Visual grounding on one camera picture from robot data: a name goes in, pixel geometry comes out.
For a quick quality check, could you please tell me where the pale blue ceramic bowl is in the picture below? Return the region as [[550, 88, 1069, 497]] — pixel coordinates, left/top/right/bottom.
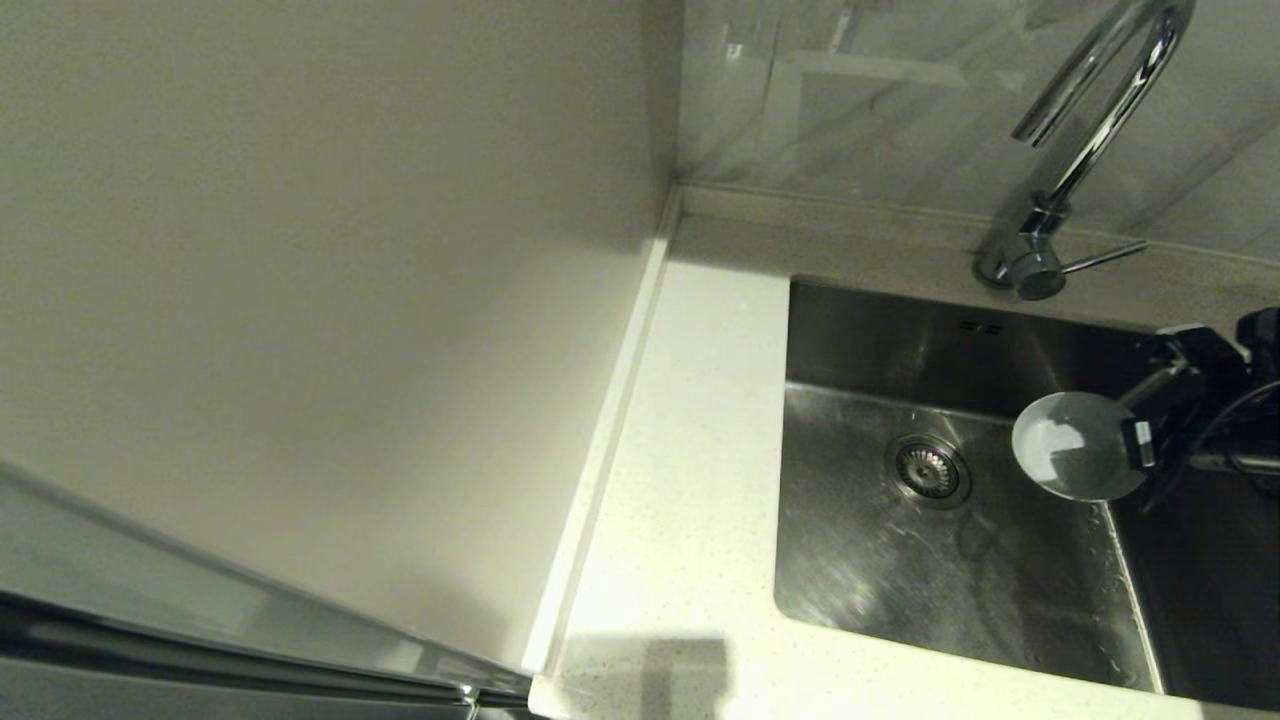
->
[[1012, 392, 1149, 502]]

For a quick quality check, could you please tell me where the chrome faucet lever handle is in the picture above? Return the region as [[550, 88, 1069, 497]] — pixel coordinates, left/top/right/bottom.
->
[[1060, 240, 1148, 277]]

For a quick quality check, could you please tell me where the stainless steel kitchen sink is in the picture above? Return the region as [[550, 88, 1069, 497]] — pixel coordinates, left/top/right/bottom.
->
[[772, 278, 1280, 713]]

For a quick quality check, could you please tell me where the chrome gooseneck faucet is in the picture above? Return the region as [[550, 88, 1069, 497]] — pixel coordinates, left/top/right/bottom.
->
[[975, 0, 1197, 303]]

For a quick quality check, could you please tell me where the round metal drain strainer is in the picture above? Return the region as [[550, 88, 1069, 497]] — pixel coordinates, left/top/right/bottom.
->
[[885, 433, 973, 511]]

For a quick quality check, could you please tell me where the glossy grey appliance panel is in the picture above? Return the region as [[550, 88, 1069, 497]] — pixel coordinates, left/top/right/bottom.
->
[[0, 460, 536, 720]]

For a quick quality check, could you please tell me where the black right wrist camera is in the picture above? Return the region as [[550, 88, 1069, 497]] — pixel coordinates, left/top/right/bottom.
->
[[1120, 415, 1169, 474]]

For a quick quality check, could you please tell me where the black camera cable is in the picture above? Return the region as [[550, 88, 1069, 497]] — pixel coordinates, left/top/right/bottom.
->
[[1138, 378, 1280, 517]]

